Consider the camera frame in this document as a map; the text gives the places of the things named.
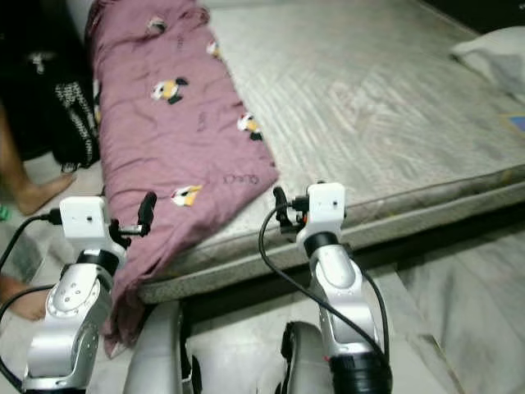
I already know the colourful yellow-edged book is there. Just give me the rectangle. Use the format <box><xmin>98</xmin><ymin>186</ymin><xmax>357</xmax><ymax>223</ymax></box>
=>
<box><xmin>504</xmin><ymin>112</ymin><xmax>525</xmax><ymax>135</ymax></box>

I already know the purple printed blanket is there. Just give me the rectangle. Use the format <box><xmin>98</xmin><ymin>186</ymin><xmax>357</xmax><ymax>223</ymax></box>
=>
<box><xmin>85</xmin><ymin>0</ymin><xmax>281</xmax><ymax>355</ymax></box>

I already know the grey left robot leg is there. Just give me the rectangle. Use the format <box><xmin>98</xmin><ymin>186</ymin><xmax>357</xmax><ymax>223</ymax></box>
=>
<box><xmin>122</xmin><ymin>299</ymin><xmax>199</xmax><ymax>394</ymax></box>

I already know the white quilted mattress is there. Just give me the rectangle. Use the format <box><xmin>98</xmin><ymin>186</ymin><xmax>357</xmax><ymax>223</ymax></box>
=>
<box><xmin>138</xmin><ymin>0</ymin><xmax>525</xmax><ymax>306</ymax></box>

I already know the person bare leg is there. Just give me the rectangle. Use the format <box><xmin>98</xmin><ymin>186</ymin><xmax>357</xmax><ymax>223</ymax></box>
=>
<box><xmin>0</xmin><ymin>274</ymin><xmax>52</xmax><ymax>323</ymax></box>
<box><xmin>0</xmin><ymin>110</ymin><xmax>82</xmax><ymax>218</ymax></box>

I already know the dark right robot leg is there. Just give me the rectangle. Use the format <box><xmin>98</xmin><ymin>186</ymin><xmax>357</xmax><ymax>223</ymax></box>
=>
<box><xmin>278</xmin><ymin>319</ymin><xmax>339</xmax><ymax>394</ymax></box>

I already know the white pillow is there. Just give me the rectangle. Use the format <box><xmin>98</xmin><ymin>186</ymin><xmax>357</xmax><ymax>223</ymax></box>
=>
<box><xmin>450</xmin><ymin>25</ymin><xmax>525</xmax><ymax>105</ymax></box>

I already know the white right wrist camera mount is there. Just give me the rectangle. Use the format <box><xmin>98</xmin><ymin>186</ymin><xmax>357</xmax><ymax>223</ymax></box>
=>
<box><xmin>294</xmin><ymin>181</ymin><xmax>348</xmax><ymax>250</ymax></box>

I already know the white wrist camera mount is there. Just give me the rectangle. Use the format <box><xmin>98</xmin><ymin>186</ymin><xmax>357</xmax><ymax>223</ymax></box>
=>
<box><xmin>58</xmin><ymin>195</ymin><xmax>125</xmax><ymax>266</ymax></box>
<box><xmin>294</xmin><ymin>181</ymin><xmax>348</xmax><ymax>250</ymax></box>

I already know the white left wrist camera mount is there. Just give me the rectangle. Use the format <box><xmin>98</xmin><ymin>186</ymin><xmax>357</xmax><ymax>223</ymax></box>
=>
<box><xmin>58</xmin><ymin>195</ymin><xmax>125</xmax><ymax>266</ymax></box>

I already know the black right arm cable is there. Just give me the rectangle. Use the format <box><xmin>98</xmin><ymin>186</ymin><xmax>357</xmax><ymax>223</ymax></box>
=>
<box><xmin>258</xmin><ymin>203</ymin><xmax>392</xmax><ymax>360</ymax></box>

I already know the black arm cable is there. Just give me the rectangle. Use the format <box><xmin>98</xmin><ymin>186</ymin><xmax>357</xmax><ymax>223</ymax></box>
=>
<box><xmin>0</xmin><ymin>208</ymin><xmax>66</xmax><ymax>392</ymax></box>
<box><xmin>258</xmin><ymin>203</ymin><xmax>392</xmax><ymax>360</ymax></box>

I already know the dark bed frame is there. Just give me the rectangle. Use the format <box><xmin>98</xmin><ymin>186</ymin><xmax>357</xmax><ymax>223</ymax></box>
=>
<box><xmin>184</xmin><ymin>200</ymin><xmax>525</xmax><ymax>318</ymax></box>

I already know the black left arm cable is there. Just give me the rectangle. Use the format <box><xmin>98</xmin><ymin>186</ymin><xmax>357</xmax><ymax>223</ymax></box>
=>
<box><xmin>0</xmin><ymin>208</ymin><xmax>66</xmax><ymax>392</ymax></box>

